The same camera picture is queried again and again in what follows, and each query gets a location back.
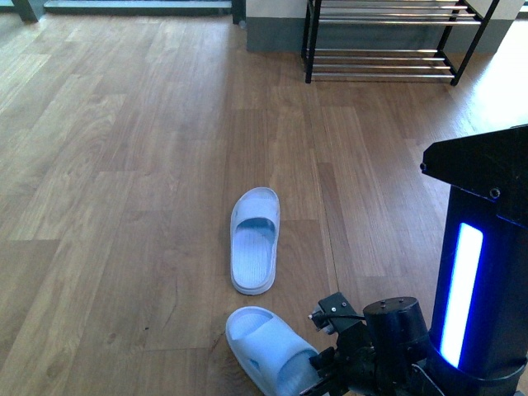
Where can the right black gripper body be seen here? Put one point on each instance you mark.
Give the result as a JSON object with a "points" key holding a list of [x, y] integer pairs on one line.
{"points": [[350, 365]]}

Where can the light blue slipper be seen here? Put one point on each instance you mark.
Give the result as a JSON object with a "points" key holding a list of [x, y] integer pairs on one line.
{"points": [[254, 235], [272, 354]]}

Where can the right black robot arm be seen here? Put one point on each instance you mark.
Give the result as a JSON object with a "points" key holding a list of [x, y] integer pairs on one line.
{"points": [[476, 343]]}

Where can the black metal shoe rack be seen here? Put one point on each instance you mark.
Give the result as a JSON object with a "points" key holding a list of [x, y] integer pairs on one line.
{"points": [[405, 41]]}

